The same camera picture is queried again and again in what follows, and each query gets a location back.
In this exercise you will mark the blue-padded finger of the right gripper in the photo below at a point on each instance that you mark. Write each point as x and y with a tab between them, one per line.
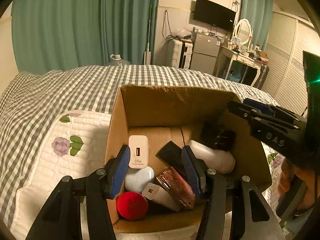
266	108
249	113

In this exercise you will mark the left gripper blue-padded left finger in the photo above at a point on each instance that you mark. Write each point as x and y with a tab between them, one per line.
59	217

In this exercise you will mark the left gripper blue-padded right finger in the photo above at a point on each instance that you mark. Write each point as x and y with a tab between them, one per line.
252	217

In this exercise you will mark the black power adapter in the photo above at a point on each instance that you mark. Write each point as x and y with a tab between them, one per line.
217	137

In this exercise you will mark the white rounded bottle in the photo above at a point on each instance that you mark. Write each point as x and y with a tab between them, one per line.
222	161

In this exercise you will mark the red cap white bottle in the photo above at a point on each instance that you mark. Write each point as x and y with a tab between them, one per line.
132	206

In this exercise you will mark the brown cardboard box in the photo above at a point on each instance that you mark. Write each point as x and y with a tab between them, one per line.
177	114

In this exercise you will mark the light blue earbuds case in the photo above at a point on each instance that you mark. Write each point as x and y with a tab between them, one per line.
137	179

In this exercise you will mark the red glitter case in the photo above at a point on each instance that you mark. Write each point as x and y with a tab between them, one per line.
177	187

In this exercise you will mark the white rectangular power bank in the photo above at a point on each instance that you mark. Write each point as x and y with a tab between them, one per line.
158	195

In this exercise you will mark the white usb charger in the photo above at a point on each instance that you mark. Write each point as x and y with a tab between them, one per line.
139	151

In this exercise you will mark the person's right hand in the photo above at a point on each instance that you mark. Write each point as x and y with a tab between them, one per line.
288	171

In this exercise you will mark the dark suitcase by wardrobe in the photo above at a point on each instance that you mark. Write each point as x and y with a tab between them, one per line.
262	77

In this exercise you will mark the white dressing table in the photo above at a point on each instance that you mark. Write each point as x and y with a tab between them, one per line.
230	62

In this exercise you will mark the grey mini fridge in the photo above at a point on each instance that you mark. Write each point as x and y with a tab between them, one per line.
205	52

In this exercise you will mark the white oval vanity mirror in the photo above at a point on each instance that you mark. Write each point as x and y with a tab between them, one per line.
243	31

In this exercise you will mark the white floral quilt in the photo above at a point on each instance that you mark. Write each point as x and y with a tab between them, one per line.
75	146

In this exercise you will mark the white louvered wardrobe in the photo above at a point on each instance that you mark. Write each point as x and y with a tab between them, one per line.
288	37

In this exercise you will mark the white suitcase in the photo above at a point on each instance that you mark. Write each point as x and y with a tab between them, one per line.
179	53

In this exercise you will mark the green curtain right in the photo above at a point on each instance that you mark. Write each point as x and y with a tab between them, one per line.
259	14

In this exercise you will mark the green curtain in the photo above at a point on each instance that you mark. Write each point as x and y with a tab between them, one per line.
65	34
259	14

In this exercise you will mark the white mop pole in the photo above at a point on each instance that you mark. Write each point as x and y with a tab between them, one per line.
147	52

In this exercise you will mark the grey checked bed sheet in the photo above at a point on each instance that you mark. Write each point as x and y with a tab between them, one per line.
31	102

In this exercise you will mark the clear water jug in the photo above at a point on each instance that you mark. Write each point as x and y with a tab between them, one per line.
116	60

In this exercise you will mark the green curtain left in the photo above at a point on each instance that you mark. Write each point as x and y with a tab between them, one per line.
65	34

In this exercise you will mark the black wall television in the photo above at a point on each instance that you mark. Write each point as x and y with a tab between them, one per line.
214	14

